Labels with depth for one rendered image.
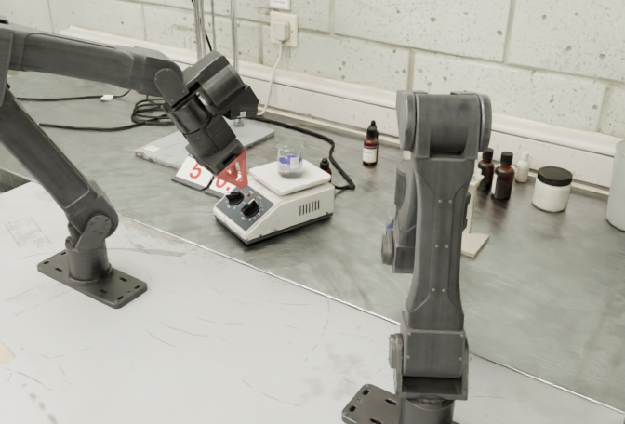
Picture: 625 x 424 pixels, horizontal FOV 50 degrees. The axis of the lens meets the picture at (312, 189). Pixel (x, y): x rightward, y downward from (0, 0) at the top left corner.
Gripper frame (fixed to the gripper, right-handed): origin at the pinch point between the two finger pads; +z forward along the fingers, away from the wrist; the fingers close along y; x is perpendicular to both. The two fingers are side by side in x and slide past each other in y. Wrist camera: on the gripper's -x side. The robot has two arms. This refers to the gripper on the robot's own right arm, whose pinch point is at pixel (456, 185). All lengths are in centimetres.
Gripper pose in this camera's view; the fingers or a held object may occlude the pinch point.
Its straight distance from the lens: 114.8
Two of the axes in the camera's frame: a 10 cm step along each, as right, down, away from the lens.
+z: 5.3, -3.6, 7.6
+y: -8.5, -2.4, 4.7
